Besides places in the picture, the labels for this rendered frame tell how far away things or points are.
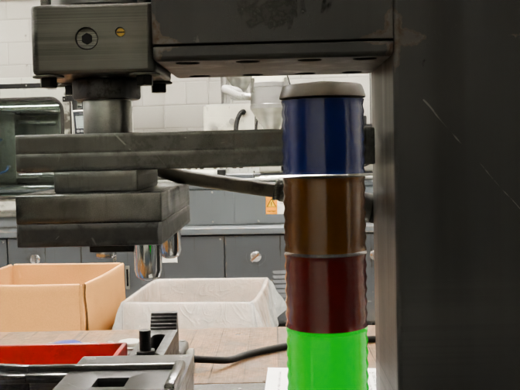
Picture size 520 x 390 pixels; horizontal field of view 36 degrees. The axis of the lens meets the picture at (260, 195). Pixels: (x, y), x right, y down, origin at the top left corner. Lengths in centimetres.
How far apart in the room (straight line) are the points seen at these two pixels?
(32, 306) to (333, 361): 263
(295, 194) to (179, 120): 674
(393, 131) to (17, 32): 712
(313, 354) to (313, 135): 10
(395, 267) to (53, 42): 29
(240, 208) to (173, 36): 455
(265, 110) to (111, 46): 476
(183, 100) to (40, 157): 651
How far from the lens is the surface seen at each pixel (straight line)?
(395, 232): 57
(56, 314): 294
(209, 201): 512
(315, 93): 35
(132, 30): 59
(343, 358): 36
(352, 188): 36
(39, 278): 352
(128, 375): 69
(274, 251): 511
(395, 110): 56
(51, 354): 94
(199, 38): 56
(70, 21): 60
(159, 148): 59
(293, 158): 36
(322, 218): 35
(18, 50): 759
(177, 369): 67
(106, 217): 56
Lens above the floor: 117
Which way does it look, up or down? 3 degrees down
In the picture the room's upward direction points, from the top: 1 degrees counter-clockwise
